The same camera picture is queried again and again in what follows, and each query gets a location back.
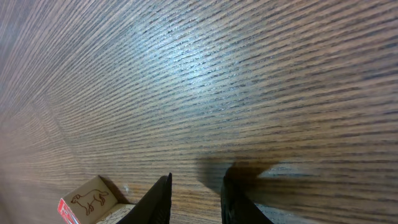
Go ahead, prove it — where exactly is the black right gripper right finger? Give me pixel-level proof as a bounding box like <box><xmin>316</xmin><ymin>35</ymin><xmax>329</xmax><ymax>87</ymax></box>
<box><xmin>220</xmin><ymin>177</ymin><xmax>273</xmax><ymax>224</ymax></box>

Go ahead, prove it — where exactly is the red letter A block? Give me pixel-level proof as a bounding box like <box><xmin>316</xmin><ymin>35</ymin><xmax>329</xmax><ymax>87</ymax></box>
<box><xmin>57</xmin><ymin>175</ymin><xmax>135</xmax><ymax>224</ymax></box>

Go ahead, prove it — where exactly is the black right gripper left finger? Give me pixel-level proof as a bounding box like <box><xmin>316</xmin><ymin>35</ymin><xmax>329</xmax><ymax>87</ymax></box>
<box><xmin>118</xmin><ymin>173</ymin><xmax>172</xmax><ymax>224</ymax></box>

